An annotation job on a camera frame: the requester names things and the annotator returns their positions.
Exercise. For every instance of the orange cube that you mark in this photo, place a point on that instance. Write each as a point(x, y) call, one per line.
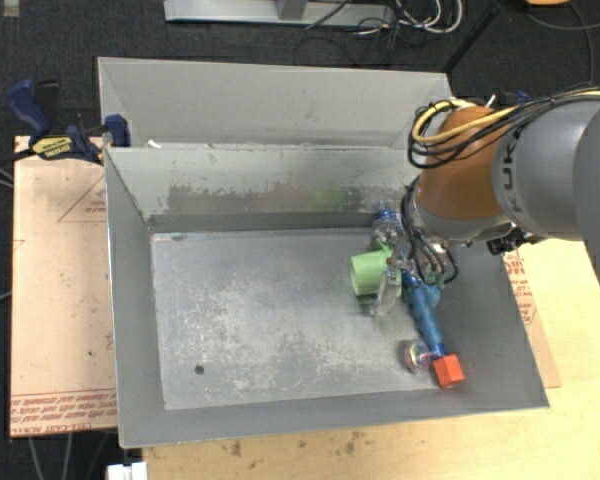
point(448, 371)

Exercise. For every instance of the green plastic cup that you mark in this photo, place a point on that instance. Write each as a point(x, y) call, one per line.
point(366, 275)

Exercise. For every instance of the grey metal bin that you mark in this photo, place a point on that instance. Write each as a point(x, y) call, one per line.
point(260, 308)

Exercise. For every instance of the blue plastic tool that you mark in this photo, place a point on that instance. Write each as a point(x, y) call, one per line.
point(426, 318)

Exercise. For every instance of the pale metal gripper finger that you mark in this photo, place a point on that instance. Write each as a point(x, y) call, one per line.
point(395, 293)
point(383, 293)

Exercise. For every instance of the clear multicoloured ball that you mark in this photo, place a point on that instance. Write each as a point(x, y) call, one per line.
point(416, 356)

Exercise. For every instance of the brown cardboard board red print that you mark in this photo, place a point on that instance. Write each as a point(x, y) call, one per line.
point(60, 288)

